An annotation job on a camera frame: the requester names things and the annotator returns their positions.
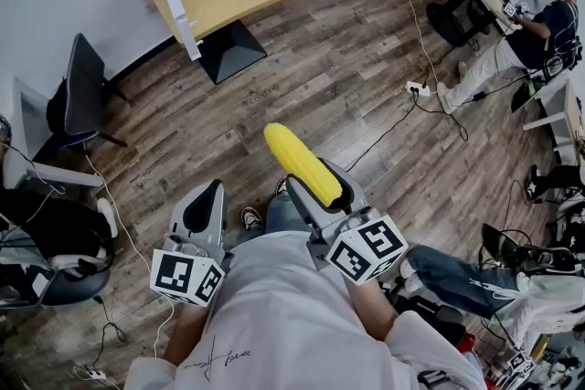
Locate black office chair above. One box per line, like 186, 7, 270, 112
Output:
46, 32, 129, 152

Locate black round stool base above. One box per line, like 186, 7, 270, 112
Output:
425, 0, 493, 47

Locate long white floor cable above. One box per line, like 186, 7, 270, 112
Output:
84, 153, 177, 357

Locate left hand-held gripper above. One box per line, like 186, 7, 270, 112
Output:
149, 179, 235, 308

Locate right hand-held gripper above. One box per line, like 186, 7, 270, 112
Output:
285, 158, 410, 287

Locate person's left forearm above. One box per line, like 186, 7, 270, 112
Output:
163, 303, 216, 366

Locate person's blue jeans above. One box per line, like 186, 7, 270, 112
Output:
264, 194, 316, 238

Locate black strap buckle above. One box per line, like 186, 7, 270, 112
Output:
418, 369, 452, 390

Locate black floor cable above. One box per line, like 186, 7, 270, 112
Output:
345, 95, 470, 173

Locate person's right forearm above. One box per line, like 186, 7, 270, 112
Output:
349, 276, 399, 342

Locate white cabinet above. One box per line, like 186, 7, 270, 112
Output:
0, 75, 105, 191

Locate yellow corn cob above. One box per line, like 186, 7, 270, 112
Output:
263, 122, 343, 206

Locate white desk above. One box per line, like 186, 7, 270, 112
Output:
523, 79, 585, 165

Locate white power strip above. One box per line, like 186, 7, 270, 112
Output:
405, 80, 431, 98

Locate person's white shirt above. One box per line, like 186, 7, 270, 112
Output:
122, 230, 488, 390

